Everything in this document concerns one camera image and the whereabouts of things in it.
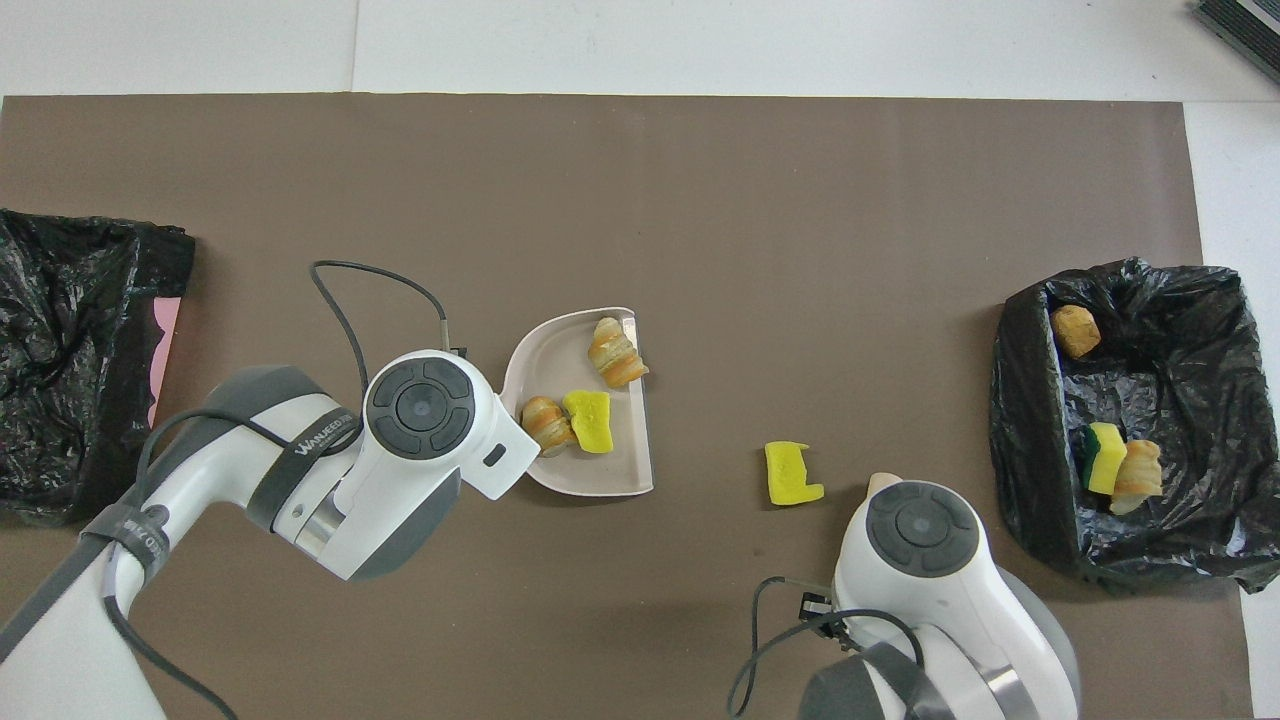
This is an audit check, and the dark ribbed device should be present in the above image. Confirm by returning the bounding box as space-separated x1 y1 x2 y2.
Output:
1192 0 1280 86

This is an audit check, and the pink plastic bin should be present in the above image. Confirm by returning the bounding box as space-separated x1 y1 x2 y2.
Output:
147 296 183 429

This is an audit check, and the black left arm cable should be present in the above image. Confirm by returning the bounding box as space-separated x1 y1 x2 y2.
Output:
100 260 451 720

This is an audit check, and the toy croissant piece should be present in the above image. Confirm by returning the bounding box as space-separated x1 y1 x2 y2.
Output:
587 317 651 389
521 396 579 458
1108 438 1165 516

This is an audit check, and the black plastic trash bag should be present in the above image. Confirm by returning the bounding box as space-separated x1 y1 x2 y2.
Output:
0 208 197 528
988 257 1280 597

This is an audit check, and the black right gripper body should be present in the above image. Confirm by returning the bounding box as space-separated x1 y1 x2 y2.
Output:
800 592 863 651

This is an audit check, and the brown paper table mat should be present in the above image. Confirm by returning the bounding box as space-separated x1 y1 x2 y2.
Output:
0 93 1256 720

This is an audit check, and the notched yellow foam piece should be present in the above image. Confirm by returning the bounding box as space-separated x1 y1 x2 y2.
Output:
764 440 826 507

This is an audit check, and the beige plastic dustpan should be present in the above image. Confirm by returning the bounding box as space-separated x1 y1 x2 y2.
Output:
500 307 656 498

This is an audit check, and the yellow foam chunk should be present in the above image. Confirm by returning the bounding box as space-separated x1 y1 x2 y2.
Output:
562 389 615 455

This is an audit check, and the brown toy bread roll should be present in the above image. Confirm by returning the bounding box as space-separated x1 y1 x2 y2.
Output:
1050 305 1102 361

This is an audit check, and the yellow green sponge piece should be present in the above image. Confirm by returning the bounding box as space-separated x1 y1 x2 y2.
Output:
1082 422 1129 496

